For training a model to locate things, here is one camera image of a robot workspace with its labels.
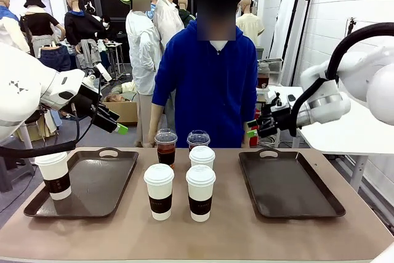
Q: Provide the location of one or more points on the mannequin in white coat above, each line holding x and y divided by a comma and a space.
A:
167, 19

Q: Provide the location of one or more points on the mannequin in blue white top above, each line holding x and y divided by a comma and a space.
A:
7, 29

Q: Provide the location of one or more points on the glass jar with dark liquid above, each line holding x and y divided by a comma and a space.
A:
263, 76

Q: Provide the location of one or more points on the mannequin in dark green top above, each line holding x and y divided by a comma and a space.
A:
186, 13

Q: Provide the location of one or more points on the dark grey stool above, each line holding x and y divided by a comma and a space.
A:
15, 167

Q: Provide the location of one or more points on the person's left forearm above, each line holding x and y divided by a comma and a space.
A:
245, 138

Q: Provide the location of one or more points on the mannequin with black hat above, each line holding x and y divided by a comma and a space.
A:
38, 26

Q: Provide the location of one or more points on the mannequin in black sweater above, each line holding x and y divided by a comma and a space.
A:
81, 29

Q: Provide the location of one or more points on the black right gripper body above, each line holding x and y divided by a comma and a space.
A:
274, 118

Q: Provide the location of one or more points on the person's right hand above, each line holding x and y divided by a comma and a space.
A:
149, 144

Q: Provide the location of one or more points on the blue hoodie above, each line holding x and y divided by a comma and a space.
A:
209, 90

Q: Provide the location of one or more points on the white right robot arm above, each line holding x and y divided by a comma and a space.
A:
354, 84

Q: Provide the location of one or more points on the white work table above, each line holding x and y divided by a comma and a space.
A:
338, 139

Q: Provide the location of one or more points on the clear dome-lid iced coffee cup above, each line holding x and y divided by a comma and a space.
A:
198, 138
166, 149

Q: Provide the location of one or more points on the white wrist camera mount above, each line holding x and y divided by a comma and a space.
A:
103, 72

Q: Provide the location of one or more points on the person's right forearm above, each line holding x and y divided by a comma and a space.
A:
155, 124

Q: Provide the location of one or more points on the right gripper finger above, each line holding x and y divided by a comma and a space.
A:
251, 134
252, 123

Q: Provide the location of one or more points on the mannequin in cream shirt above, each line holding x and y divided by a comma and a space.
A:
249, 26

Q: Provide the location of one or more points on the white paper coffee cup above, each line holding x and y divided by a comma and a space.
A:
200, 186
202, 156
159, 183
53, 170

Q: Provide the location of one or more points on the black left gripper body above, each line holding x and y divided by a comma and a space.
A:
89, 103

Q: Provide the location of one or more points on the brown cardboard box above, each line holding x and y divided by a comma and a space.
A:
124, 113

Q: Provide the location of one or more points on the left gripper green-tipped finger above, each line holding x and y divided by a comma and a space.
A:
110, 112
122, 129

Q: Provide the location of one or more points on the dark brown serving tray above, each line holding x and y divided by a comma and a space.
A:
286, 183
92, 183

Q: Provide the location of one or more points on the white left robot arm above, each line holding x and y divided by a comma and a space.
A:
18, 90

